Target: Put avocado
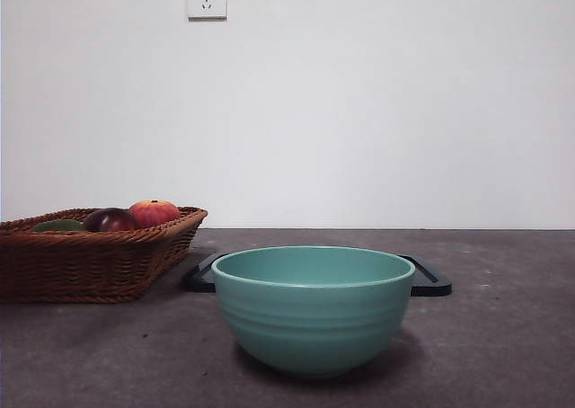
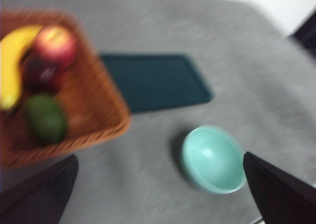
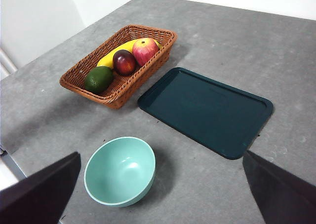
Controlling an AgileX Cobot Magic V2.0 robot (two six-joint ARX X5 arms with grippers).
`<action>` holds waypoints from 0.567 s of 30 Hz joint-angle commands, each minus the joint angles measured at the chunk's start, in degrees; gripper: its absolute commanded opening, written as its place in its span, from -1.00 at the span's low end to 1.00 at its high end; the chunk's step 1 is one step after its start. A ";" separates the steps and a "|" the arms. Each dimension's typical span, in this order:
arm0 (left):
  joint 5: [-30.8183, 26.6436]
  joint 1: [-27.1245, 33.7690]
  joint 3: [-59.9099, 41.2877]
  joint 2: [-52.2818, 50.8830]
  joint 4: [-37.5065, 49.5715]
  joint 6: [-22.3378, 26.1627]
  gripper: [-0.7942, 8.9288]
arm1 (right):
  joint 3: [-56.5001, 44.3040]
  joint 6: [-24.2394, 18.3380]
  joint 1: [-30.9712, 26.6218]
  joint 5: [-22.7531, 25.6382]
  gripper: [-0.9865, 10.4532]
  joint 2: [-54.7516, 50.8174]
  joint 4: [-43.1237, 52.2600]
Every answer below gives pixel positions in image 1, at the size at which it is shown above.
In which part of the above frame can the teal ceramic bowl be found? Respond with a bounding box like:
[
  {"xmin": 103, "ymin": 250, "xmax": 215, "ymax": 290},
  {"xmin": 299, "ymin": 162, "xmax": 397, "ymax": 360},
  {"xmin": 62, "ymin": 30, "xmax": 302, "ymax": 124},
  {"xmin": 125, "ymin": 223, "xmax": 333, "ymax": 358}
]
[{"xmin": 210, "ymin": 245, "xmax": 416, "ymax": 379}]

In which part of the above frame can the green avocado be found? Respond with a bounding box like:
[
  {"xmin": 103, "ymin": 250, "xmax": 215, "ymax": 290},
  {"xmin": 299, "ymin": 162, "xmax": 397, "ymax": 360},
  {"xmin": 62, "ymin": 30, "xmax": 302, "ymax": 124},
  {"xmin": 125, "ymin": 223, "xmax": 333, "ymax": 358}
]
[{"xmin": 30, "ymin": 218, "xmax": 86, "ymax": 233}]

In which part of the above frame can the red peach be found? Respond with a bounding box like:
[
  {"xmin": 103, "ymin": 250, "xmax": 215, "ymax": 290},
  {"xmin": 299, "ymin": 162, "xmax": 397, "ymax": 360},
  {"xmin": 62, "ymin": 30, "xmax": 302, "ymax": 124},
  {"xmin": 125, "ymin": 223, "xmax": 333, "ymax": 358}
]
[{"xmin": 128, "ymin": 199, "xmax": 181, "ymax": 229}]

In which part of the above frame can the black rectangular tray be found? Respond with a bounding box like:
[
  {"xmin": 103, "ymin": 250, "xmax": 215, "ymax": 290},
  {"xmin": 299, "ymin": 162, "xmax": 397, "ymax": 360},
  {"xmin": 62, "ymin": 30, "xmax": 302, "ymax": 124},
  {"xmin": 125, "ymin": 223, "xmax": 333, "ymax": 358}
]
[{"xmin": 180, "ymin": 253, "xmax": 454, "ymax": 297}]

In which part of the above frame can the dark purple plum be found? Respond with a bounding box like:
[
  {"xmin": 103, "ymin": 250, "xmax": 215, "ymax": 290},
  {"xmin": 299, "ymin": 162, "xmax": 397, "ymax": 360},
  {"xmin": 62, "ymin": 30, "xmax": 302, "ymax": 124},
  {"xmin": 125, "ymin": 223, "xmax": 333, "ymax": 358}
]
[{"xmin": 83, "ymin": 207, "xmax": 139, "ymax": 233}]

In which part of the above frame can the brown wicker basket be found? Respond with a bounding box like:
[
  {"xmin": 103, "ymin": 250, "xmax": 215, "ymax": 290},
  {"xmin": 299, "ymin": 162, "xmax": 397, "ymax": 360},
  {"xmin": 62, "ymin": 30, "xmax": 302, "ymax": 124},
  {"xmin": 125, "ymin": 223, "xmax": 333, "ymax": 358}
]
[{"xmin": 0, "ymin": 206, "xmax": 209, "ymax": 305}]

